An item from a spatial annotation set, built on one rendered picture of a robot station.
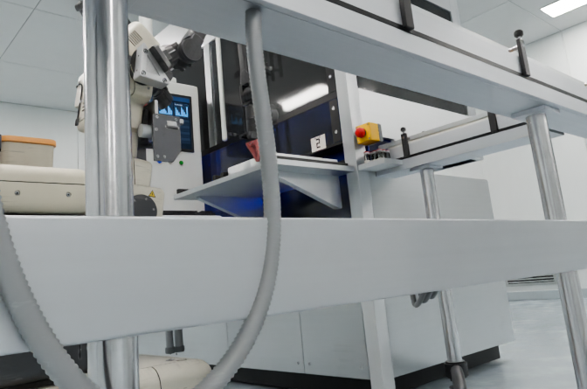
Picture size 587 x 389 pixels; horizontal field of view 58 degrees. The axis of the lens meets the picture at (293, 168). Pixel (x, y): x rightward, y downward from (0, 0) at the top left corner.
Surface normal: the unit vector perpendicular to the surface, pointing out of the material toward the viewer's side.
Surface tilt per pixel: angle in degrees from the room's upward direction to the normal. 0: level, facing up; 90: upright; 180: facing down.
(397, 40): 90
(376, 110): 90
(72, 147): 90
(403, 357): 90
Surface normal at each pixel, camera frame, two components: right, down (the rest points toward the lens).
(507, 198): -0.75, -0.07
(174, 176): 0.63, -0.22
